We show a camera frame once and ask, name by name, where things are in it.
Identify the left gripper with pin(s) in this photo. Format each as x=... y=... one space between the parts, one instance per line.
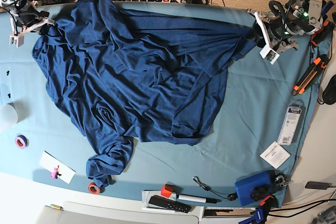
x=273 y=26

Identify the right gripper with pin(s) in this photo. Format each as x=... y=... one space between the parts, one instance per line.
x=30 y=17

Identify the dark blue t-shirt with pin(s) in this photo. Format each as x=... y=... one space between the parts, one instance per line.
x=121 y=74

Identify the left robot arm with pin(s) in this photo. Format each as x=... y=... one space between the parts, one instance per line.
x=299 y=17

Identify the orange black clamp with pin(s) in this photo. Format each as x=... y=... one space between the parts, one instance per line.
x=326 y=29

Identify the orange black utility knife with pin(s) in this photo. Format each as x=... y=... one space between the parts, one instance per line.
x=314 y=69

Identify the light blue table cloth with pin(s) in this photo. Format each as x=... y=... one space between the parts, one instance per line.
x=257 y=96

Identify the blue black spring clamp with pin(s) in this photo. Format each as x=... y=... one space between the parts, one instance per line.
x=325 y=8

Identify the translucent plastic cup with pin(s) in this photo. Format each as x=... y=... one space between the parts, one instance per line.
x=8 y=117

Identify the black computer mouse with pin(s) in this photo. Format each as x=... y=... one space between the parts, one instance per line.
x=329 y=94

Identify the blister pack of batteries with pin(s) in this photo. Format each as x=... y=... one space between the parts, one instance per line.
x=290 y=123

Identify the purple tape roll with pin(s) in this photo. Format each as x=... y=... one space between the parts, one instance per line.
x=21 y=141

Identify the white paper packet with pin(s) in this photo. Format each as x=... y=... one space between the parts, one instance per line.
x=275 y=155

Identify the white paper card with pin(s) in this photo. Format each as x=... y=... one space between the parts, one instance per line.
x=48 y=162

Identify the pink binder clip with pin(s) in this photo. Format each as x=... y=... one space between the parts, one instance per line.
x=55 y=174

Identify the blue plastic box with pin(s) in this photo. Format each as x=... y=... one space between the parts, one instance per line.
x=254 y=188

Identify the small black phone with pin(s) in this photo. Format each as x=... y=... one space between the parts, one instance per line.
x=317 y=185

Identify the red tape roll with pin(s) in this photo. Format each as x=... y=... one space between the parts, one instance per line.
x=94 y=189

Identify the black white marker pen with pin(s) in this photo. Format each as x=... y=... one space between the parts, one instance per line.
x=196 y=199

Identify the red cube block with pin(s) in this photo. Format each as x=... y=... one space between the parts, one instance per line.
x=166 y=191

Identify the blue orange bar clamp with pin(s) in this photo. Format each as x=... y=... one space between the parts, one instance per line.
x=260 y=214

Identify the black remote control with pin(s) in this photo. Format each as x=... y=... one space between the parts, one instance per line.
x=169 y=204

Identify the white notepad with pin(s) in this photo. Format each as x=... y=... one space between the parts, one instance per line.
x=147 y=194

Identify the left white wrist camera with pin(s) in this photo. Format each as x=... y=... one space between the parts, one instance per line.
x=269 y=54

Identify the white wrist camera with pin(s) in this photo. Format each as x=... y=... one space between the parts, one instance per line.
x=269 y=54
x=17 y=40

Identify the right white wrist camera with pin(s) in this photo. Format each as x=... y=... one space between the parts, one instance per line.
x=17 y=40

